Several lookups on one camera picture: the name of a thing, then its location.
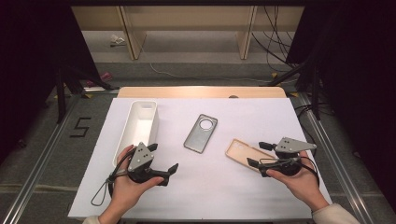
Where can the black metal stand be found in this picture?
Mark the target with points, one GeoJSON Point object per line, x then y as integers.
{"type": "Point", "coordinates": [60, 93]}
{"type": "Point", "coordinates": [315, 93]}

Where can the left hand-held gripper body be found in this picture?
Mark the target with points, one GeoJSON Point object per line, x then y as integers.
{"type": "Point", "coordinates": [141, 157]}

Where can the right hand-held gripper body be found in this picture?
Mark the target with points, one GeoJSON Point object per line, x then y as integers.
{"type": "Point", "coordinates": [292, 144]}

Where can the person's left hand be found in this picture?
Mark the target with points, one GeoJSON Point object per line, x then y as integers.
{"type": "Point", "coordinates": [124, 189]}

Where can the dark curtain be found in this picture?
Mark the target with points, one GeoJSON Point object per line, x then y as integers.
{"type": "Point", "coordinates": [31, 62]}
{"type": "Point", "coordinates": [358, 77]}

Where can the white plastic storage box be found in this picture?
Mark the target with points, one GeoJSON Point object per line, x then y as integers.
{"type": "Point", "coordinates": [140, 127]}

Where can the person's right hand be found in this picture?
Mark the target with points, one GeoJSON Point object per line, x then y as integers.
{"type": "Point", "coordinates": [303, 183]}

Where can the light wooden shelf unit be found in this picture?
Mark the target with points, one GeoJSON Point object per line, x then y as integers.
{"type": "Point", "coordinates": [186, 18]}

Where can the white crumpled object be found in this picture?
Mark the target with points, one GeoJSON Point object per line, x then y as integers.
{"type": "Point", "coordinates": [116, 39]}

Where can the beige phone case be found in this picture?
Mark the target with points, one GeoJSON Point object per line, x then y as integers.
{"type": "Point", "coordinates": [241, 152]}

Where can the white table mat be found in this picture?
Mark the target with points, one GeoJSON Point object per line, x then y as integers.
{"type": "Point", "coordinates": [202, 186]}

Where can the pink object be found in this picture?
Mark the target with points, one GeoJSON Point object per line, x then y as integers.
{"type": "Point", "coordinates": [106, 76]}

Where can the aluminium floor rail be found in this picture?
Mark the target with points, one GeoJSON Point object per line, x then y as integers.
{"type": "Point", "coordinates": [40, 165]}
{"type": "Point", "coordinates": [336, 161]}

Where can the grey phone case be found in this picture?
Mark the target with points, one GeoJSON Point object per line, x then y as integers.
{"type": "Point", "coordinates": [199, 137]}

